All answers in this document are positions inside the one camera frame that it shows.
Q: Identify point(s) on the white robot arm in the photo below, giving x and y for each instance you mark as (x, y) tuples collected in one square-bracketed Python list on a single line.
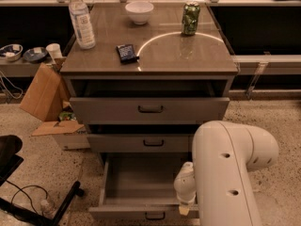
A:
[(216, 179)]

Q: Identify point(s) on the dark blue snack packet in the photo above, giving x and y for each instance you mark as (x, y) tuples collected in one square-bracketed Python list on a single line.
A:
[(127, 53)]

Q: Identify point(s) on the clear plastic water bottle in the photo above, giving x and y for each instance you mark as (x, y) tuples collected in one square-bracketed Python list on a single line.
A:
[(82, 25)]

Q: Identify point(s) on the blue patterned plate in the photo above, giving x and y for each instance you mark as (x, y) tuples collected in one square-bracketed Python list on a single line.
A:
[(35, 55)]

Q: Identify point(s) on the grey drawer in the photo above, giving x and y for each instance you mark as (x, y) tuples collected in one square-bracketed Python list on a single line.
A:
[(139, 186), (148, 110), (148, 143)]

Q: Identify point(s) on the grey bottom drawer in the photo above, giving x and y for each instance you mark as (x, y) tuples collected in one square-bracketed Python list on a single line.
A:
[(139, 186)]

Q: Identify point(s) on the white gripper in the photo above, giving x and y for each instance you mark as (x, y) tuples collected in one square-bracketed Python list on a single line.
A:
[(186, 200)]

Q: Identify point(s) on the grey middle drawer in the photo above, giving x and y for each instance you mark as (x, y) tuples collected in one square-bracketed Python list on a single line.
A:
[(148, 143)]

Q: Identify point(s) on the grey three-drawer cabinet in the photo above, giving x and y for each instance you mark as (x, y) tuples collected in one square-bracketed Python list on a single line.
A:
[(170, 65)]

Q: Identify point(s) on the blue patterned bowl left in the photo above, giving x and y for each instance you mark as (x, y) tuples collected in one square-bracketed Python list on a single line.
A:
[(11, 52)]

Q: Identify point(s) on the white ceramic bowl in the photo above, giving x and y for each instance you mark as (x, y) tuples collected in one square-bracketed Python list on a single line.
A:
[(139, 11)]

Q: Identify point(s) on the white paper cup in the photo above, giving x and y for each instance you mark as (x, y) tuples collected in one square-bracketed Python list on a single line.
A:
[(54, 50)]

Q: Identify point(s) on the grey top drawer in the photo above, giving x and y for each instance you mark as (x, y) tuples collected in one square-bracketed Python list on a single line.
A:
[(148, 110)]

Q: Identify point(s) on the green snack bag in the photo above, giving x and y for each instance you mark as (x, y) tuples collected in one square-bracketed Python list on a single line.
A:
[(67, 116)]

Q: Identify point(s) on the brown cardboard box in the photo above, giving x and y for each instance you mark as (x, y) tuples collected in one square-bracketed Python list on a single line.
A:
[(46, 95)]

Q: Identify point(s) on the green soda can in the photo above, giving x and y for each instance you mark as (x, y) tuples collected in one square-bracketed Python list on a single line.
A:
[(190, 15)]

